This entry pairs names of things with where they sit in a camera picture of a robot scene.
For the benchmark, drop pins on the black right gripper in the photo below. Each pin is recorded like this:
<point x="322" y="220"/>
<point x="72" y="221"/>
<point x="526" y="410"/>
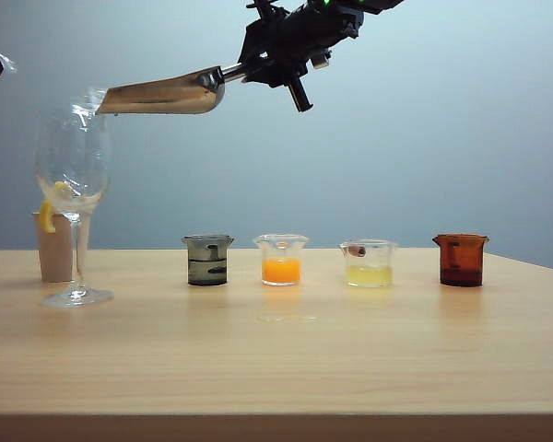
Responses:
<point x="285" y="41"/>

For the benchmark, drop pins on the steel ice scoop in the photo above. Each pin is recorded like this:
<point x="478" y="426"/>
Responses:
<point x="166" y="96"/>

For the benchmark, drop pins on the clear ice cubes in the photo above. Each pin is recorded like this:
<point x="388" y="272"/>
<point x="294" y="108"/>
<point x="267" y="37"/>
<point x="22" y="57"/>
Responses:
<point x="88" y="108"/>

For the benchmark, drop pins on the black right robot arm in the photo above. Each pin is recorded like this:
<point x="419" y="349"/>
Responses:
<point x="350" y="16"/>

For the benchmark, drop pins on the yellow lemon slice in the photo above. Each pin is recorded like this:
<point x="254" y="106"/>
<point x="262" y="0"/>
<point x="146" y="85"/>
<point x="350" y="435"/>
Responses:
<point x="46" y="216"/>

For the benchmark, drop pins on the clear beaker with orange juice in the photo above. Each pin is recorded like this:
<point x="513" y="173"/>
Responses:
<point x="281" y="271"/>

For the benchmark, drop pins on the tan paper cup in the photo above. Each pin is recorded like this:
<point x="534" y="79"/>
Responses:
<point x="55" y="258"/>

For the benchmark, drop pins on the grey smoked glass beaker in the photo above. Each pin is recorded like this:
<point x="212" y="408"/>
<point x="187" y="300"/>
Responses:
<point x="207" y="267"/>

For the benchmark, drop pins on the clear beaker with yellow liquid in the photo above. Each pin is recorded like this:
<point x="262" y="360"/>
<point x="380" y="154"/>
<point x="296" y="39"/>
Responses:
<point x="369" y="276"/>

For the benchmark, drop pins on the clear wine glass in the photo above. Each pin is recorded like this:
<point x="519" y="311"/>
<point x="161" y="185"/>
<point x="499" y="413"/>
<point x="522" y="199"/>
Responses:
<point x="78" y="297"/>

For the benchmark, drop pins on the amber glass beaker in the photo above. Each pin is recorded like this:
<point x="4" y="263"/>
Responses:
<point x="461" y="262"/>

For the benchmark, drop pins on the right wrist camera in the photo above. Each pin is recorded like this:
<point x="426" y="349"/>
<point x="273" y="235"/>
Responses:
<point x="321" y="60"/>

